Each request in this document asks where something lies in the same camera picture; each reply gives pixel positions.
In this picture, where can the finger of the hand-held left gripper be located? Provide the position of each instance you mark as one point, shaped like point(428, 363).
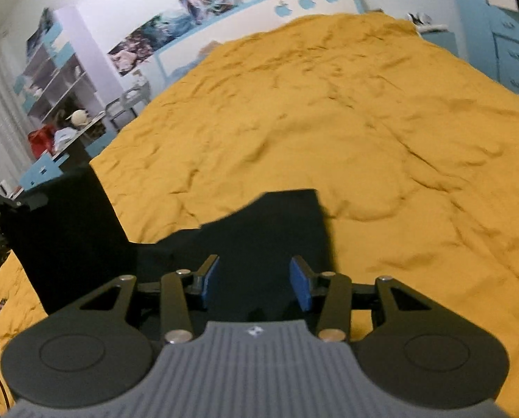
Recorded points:
point(17, 203)

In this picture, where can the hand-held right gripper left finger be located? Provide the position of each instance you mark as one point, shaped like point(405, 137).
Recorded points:
point(210, 281)

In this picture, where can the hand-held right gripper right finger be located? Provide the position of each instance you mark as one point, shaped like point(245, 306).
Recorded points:
point(302, 283)

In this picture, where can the black pants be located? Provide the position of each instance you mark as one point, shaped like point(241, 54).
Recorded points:
point(76, 235)

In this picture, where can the blue chair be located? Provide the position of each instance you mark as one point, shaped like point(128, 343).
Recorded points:
point(41, 172)

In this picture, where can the red bag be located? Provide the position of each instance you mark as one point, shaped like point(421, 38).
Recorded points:
point(41, 140)

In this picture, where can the white cloth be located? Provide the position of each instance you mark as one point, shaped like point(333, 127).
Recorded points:
point(65, 137)

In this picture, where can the cluttered desk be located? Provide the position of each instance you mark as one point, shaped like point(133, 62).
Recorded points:
point(87, 139)

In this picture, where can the beige round plush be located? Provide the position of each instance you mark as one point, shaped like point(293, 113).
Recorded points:
point(80, 118)

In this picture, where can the white blue shelf unit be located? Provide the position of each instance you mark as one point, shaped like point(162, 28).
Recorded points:
point(52, 65)

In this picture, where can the bed with yellow cover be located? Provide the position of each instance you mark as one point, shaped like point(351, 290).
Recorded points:
point(329, 139)

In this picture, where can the small metal chair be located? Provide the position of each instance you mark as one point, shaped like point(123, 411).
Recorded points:
point(126, 104)

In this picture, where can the white blue headboard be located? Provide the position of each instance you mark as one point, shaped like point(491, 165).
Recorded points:
point(259, 21)

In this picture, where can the blue nightstand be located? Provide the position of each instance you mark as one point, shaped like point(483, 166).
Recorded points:
point(440, 41)

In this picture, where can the black white object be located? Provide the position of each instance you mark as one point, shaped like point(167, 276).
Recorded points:
point(422, 21)

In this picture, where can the blue wardrobe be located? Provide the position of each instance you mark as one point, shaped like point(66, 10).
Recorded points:
point(503, 43)

